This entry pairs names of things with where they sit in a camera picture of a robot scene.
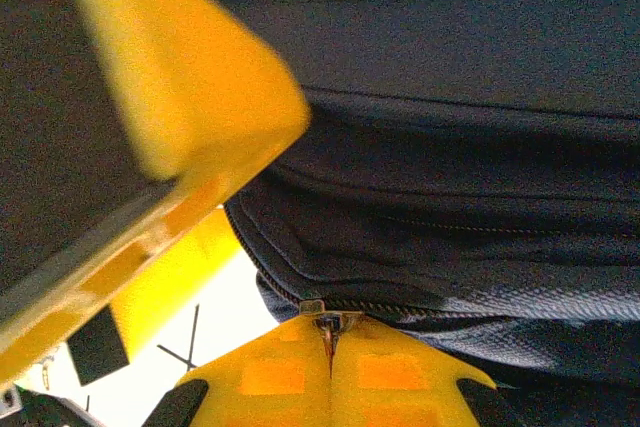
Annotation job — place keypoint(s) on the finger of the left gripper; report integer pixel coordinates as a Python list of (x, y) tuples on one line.
[(200, 72)]

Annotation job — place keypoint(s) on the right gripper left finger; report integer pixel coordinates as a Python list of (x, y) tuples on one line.
[(270, 377)]

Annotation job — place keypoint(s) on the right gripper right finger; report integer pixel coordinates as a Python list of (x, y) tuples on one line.
[(390, 377)]

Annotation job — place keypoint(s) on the navy blue backpack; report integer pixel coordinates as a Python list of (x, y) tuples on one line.
[(450, 172)]

